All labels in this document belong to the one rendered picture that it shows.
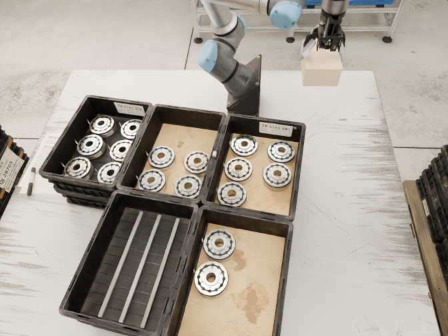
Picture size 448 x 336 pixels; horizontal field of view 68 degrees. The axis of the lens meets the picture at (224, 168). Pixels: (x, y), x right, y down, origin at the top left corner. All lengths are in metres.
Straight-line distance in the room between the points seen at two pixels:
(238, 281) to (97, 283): 0.44
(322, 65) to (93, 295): 1.04
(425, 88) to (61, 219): 2.64
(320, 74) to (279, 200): 0.45
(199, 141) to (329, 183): 0.55
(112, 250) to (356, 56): 2.56
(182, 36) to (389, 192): 2.45
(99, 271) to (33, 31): 3.13
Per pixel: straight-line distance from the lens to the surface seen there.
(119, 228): 1.21
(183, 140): 1.35
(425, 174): 2.14
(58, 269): 1.40
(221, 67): 1.43
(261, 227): 1.09
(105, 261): 1.19
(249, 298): 1.07
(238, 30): 1.48
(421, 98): 2.95
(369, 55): 3.19
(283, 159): 1.24
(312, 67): 1.19
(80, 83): 1.97
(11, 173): 2.22
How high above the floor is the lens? 1.87
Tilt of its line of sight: 56 degrees down
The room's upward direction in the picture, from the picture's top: 6 degrees counter-clockwise
